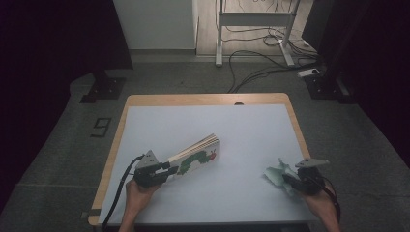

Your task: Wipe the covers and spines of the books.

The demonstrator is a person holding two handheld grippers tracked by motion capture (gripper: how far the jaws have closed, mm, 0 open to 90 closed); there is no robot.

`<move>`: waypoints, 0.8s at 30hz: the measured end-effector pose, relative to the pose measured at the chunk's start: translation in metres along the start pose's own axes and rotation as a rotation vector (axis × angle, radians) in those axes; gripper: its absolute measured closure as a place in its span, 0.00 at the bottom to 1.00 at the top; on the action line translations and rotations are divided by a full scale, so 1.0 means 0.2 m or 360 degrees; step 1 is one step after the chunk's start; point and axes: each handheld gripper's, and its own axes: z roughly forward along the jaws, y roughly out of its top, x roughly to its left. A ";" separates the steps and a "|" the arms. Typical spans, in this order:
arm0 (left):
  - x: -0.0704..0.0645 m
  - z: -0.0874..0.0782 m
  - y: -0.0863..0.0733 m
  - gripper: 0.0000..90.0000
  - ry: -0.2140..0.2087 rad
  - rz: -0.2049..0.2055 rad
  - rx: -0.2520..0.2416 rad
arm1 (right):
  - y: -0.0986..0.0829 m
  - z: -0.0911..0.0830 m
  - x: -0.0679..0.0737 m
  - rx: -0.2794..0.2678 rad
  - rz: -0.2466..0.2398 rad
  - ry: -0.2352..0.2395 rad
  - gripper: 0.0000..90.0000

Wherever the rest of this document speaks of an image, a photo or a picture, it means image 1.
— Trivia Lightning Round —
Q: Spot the black floor cable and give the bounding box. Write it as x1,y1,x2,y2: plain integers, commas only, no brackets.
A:
230,61,320,95
226,49,293,95

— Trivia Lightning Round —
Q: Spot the white caterpillar picture book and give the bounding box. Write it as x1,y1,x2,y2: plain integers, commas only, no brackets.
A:
167,133,220,177

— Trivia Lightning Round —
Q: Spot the white partition panel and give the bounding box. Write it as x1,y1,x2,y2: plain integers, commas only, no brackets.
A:
112,0,198,51

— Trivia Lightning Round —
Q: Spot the white table mat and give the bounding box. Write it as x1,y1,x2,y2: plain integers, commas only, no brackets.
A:
98,103,324,225

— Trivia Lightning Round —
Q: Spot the dark curtain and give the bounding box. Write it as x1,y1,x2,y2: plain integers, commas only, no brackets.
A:
303,0,410,162
0,0,133,211

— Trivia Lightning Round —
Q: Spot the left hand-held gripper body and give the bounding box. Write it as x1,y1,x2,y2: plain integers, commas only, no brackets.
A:
132,149,163,189

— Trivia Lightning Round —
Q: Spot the tangle of black cables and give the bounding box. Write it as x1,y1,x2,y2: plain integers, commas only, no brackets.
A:
221,25,318,56

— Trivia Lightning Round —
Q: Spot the light green cloth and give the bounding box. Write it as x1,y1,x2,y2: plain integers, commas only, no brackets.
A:
263,158,303,198

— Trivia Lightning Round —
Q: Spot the person's left hand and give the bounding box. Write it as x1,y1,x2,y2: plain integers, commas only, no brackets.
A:
125,178,162,217

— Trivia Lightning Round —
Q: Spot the person's right hand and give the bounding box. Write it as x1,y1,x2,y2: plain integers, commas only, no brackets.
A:
301,185,341,224

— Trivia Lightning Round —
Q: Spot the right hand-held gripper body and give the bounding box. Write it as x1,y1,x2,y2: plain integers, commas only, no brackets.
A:
294,158,331,196

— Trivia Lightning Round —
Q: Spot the thick black gripper cable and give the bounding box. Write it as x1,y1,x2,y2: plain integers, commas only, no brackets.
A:
101,154,146,231

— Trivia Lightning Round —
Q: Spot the black stand base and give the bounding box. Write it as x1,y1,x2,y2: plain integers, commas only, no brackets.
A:
79,69,127,104
304,72,351,104

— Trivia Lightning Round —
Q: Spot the white desk frame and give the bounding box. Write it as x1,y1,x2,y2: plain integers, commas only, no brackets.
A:
215,0,303,68

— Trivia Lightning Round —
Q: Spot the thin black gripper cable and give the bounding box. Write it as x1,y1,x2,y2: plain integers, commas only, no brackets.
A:
320,175,342,223

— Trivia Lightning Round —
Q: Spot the white power strip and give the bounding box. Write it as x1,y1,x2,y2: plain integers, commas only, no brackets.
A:
297,68,321,79

